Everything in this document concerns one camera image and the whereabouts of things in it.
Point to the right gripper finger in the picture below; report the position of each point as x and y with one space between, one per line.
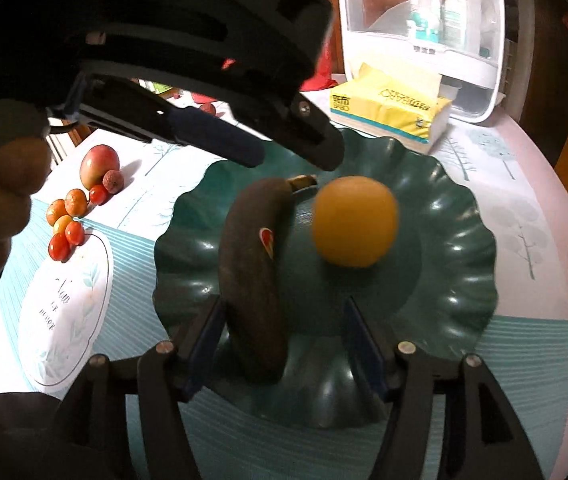
297 125
124 107

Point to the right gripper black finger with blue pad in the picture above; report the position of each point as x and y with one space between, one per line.
482 436
90 432

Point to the red yellow apple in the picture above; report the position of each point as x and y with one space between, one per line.
95 163

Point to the small red tomato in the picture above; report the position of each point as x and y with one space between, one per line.
98 195

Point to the small orange mandarin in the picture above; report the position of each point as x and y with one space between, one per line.
76 203

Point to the small orange kumquat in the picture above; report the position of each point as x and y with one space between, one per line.
55 211

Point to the large yellow orange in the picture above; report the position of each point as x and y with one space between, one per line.
355 221

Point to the overripe dark brown banana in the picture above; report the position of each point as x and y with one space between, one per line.
247 276

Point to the red cherry tomato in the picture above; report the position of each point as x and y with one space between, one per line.
59 247
75 234

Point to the yellow orange kumquat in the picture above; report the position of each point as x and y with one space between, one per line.
61 224

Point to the red yogurt multipack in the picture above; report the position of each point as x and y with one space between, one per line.
321 79

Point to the brown lychee near apple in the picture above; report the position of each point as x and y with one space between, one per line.
113 181

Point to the lone brown lychee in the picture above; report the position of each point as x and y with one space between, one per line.
208 108

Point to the yellow tissue pack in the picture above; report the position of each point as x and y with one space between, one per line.
404 103

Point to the dark green scalloped plate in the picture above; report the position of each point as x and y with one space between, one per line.
435 287

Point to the white plastic storage case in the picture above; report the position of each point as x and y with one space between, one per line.
462 41

